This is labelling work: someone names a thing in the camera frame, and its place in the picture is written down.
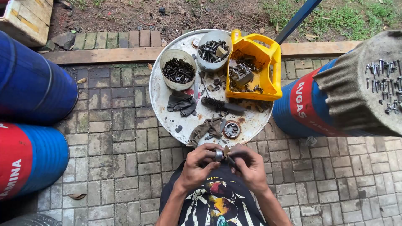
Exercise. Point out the olive brown rag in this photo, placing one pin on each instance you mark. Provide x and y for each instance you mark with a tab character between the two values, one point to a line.
204	128

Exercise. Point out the white tub of grey bolts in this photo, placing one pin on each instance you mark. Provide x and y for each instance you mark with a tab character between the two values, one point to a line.
204	66

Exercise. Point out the plain blue drum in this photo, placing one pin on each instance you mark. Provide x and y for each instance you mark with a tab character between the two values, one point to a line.
31	81

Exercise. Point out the white rusty drum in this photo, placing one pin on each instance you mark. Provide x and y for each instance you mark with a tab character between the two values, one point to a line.
169	106

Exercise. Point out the thin metal screwdriver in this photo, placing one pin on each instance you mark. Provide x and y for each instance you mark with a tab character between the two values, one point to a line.
205	87

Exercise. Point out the white tub of black bolts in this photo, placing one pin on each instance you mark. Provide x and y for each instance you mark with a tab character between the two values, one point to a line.
165	78

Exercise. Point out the cut yellow plastic jerrycan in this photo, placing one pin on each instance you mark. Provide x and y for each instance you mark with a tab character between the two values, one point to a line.
270	84

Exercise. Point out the heap of small dark parts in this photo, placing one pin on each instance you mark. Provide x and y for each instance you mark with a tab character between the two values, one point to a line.
249	64

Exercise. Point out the dry brown leaf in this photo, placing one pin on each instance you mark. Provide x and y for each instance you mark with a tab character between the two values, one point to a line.
77	196
81	80

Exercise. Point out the scattered small metal parts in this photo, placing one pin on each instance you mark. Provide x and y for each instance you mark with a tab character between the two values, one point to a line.
216	82

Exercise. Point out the black rubber tyre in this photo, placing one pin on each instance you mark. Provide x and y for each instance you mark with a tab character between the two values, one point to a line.
31	220

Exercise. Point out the pile of black bolts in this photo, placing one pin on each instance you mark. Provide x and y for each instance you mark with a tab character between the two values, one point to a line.
178	71

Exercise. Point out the pile of grey bolts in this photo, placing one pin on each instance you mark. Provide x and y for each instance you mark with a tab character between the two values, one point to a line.
210	50

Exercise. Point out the person's left hand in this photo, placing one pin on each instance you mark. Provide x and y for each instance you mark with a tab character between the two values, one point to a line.
193	169

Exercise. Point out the blue metal pole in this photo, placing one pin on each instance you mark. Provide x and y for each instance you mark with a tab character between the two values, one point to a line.
296	20

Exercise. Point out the grey brown cloth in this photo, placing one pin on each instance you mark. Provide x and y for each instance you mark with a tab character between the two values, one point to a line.
345	88

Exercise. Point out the long wooden plank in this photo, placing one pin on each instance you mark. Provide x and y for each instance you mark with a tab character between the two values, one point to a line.
103	55

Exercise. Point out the grey broken stones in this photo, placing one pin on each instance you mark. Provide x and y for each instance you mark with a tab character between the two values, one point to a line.
64	39

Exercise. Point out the person's black printed shirt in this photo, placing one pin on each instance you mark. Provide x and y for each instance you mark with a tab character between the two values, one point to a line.
216	204

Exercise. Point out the grey metal engine part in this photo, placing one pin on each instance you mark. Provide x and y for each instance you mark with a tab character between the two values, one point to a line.
241	74

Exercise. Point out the blue drum with red band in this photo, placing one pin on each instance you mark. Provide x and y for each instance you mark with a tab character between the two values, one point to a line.
301	103
34	157

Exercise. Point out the small round bearing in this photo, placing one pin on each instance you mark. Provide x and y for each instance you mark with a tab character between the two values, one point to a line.
195	42

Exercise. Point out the group of silver bolts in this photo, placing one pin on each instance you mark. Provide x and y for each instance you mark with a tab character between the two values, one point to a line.
384	81

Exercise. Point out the person's right hand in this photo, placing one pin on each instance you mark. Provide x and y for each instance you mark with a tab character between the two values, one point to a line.
251	171

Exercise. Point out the dark grey rag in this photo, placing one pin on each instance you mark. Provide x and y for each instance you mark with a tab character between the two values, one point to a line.
182	103

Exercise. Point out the clear plastic scrap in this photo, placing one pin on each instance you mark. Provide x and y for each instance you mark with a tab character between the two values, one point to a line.
311	141

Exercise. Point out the weathered wooden crate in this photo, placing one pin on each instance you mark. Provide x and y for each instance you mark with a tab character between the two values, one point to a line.
26	20

